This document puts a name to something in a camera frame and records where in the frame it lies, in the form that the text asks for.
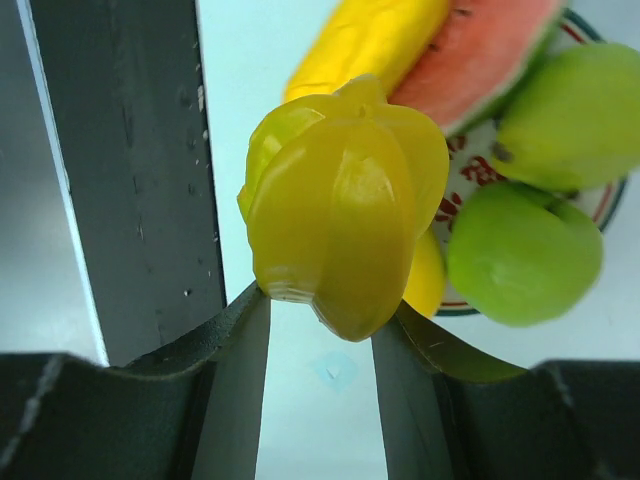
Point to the orange yellow fake mango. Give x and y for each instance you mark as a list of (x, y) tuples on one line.
[(427, 280)]

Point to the red watermelon slice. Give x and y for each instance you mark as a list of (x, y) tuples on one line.
[(484, 49)]

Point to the yellow fake banana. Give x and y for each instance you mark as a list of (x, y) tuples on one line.
[(383, 38)]

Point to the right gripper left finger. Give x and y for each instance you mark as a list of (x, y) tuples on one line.
[(189, 410)]

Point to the green fake pear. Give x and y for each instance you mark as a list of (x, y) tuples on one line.
[(575, 124)]

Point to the green fake guava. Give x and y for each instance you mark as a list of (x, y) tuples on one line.
[(522, 256)]

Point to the yellow fake starfruit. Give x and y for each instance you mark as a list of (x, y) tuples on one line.
[(339, 188)]

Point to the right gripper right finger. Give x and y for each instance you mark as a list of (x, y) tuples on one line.
[(451, 411)]

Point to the round printed plate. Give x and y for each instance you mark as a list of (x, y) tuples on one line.
[(470, 155)]

